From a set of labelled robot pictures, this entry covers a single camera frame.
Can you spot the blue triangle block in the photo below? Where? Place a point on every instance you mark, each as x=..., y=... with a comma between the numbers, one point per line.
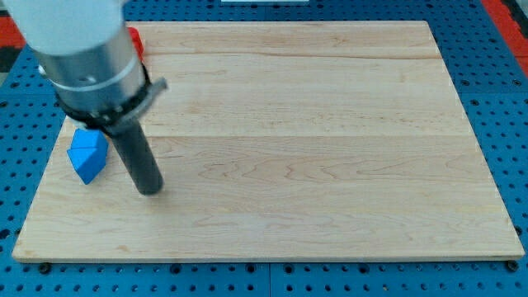
x=87, y=162

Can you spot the black clamp ring with lever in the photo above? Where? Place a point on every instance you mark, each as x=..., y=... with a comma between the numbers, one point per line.
x=117, y=116

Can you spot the light wooden board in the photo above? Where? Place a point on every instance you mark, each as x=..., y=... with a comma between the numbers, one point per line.
x=319, y=141

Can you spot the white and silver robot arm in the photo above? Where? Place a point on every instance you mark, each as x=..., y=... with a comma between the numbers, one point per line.
x=85, y=50

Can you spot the red block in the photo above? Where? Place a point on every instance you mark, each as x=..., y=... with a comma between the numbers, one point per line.
x=137, y=42

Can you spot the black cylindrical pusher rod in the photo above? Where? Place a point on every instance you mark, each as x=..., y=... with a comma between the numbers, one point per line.
x=133, y=148

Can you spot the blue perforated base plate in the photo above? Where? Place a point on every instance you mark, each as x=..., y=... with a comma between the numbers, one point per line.
x=491, y=85

